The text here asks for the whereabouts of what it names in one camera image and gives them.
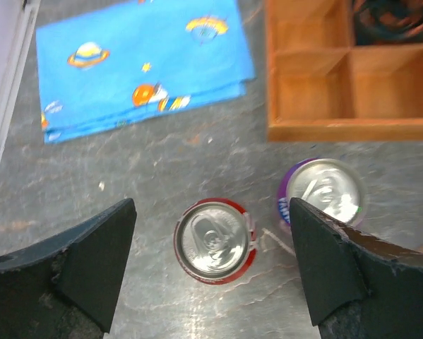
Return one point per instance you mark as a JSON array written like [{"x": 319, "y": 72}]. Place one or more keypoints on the black rolled tie middle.
[{"x": 387, "y": 22}]

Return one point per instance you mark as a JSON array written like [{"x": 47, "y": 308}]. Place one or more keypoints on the wooden compartment tray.
[{"x": 323, "y": 86}]

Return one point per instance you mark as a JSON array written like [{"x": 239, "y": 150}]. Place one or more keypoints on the purple soda can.
[{"x": 328, "y": 184}]

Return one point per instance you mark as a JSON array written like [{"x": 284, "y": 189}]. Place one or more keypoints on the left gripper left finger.
[{"x": 68, "y": 285}]

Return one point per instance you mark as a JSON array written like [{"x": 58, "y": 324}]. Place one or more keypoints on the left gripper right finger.
[{"x": 356, "y": 285}]

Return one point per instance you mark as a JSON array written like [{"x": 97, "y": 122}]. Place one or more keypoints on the blue patterned cloth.
[{"x": 137, "y": 60}]

